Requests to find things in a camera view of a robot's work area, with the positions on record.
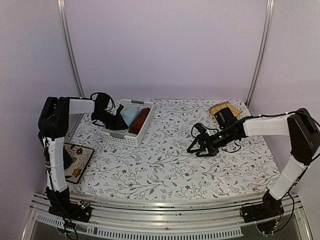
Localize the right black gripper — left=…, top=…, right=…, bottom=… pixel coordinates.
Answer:
left=187, top=127, right=237, bottom=157

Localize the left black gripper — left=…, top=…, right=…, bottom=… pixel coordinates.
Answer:
left=92, top=109, right=128, bottom=130

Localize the light blue towel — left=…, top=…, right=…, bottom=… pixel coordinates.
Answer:
left=120, top=106, right=140, bottom=127

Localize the dark red towel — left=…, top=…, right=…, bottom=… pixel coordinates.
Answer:
left=128, top=107, right=151, bottom=135

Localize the white perforated plastic basket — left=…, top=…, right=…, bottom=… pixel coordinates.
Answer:
left=100, top=99, right=155, bottom=147

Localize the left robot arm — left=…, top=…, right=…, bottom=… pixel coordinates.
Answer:
left=38, top=92, right=128, bottom=217

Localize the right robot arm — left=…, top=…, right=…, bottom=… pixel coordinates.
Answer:
left=187, top=107, right=320, bottom=218

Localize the floral patterned table mat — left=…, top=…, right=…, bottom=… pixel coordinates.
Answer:
left=69, top=99, right=280, bottom=201

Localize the woven bamboo tray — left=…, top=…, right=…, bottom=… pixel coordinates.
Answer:
left=208, top=101, right=243, bottom=120

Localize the floral square ceramic plate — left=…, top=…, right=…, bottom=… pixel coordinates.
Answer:
left=64, top=143, right=95, bottom=184

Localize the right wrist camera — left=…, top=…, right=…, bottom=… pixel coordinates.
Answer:
left=194, top=123, right=207, bottom=134

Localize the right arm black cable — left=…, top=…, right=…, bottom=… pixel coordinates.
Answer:
left=190, top=111, right=320, bottom=163

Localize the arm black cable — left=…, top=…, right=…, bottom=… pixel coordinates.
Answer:
left=190, top=111, right=320, bottom=163
left=89, top=91, right=116, bottom=111

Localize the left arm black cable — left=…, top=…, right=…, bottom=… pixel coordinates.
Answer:
left=89, top=91, right=116, bottom=111

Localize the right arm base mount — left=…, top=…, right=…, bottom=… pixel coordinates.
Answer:
left=239, top=200, right=284, bottom=223

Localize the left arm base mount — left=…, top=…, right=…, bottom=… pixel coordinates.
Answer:
left=48, top=200, right=93, bottom=223

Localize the front aluminium rail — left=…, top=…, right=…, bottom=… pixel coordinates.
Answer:
left=22, top=192, right=311, bottom=240

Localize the left aluminium frame post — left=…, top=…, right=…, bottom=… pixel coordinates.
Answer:
left=56, top=0, right=85, bottom=97

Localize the aluminium frame post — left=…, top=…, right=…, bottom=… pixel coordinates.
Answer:
left=56, top=0, right=85, bottom=97
left=245, top=0, right=275, bottom=109

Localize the right aluminium frame post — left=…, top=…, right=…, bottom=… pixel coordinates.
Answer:
left=245, top=0, right=275, bottom=109

